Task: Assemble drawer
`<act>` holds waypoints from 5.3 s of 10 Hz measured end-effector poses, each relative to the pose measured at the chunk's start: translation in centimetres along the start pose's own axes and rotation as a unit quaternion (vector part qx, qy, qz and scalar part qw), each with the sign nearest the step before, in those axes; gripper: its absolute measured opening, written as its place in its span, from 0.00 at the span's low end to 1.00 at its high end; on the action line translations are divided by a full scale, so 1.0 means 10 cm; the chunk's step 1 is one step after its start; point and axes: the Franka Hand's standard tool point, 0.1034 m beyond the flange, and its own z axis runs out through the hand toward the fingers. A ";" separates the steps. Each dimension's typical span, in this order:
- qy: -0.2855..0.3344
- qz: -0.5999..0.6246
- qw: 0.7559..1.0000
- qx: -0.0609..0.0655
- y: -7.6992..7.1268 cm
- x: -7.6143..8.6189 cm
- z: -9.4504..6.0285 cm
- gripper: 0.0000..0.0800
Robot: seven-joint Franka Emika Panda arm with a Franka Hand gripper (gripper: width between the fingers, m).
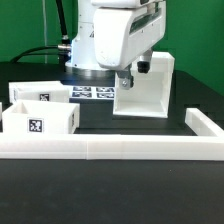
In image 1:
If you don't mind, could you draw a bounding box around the white drawer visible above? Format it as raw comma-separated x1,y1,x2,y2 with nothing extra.
9,81,69,103
2,100,80,134

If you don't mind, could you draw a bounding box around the white drawer cabinet box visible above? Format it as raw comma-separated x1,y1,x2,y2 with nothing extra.
113,52,175,118

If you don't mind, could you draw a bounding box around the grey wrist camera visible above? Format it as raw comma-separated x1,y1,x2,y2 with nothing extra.
137,49,152,74

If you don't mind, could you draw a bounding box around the white front drawer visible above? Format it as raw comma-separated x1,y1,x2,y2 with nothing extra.
2,100,80,134

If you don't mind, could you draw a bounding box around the black cable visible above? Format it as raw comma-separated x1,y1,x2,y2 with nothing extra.
9,0,72,64

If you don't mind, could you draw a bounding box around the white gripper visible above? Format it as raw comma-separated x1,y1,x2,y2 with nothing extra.
91,0,166,89

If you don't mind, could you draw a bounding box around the marker tag sheet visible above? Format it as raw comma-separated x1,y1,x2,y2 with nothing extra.
66,85,115,100

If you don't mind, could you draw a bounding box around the white rear drawer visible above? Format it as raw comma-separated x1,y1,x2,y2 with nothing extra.
9,81,69,103

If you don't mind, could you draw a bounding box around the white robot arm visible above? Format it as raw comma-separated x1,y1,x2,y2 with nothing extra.
66,0,166,89

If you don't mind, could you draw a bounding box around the white L-shaped fence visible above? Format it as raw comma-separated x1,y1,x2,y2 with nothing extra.
0,108,224,161

